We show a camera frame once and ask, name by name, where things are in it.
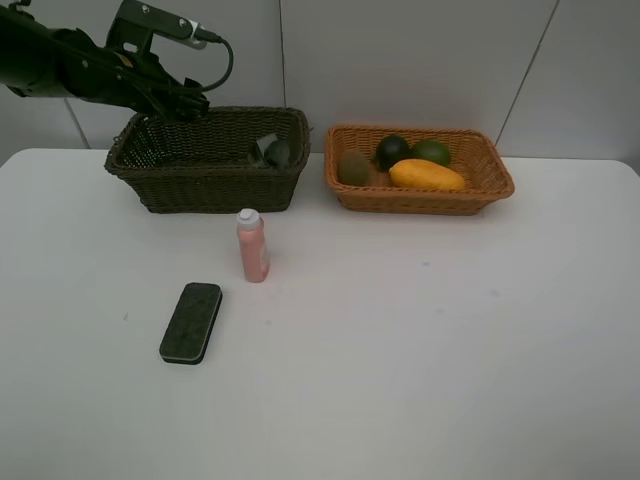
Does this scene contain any orange wicker basket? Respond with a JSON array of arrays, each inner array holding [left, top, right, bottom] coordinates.
[[324, 124, 515, 216]]

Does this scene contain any yellow mango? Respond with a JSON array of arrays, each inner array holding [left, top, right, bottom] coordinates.
[[389, 159, 465, 191]]

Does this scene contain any black felt board eraser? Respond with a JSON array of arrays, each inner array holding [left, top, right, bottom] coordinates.
[[159, 282, 223, 365]]

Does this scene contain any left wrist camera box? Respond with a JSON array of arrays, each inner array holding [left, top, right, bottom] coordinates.
[[105, 0, 206, 54]]

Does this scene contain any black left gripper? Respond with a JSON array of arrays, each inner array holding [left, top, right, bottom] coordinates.
[[99, 47, 208, 120]]

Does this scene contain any green lime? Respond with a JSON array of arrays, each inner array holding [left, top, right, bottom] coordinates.
[[410, 139, 451, 167]]

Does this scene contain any dark brown wicker basket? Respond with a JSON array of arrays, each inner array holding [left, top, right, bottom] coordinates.
[[105, 106, 311, 214]]

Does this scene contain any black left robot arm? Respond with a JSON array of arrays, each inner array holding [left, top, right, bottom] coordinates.
[[1, 1, 209, 120]]

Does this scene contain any brown kiwi fruit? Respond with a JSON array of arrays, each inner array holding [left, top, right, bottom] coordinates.
[[337, 150, 370, 187]]

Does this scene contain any dark green square bottle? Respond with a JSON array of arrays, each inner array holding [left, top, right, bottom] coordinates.
[[247, 134, 291, 171]]

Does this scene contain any dark green mangosteen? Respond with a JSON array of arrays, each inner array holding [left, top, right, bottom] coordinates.
[[375, 135, 410, 172]]

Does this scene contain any pink bottle white cap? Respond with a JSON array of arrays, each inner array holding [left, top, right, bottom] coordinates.
[[236, 208, 270, 283]]

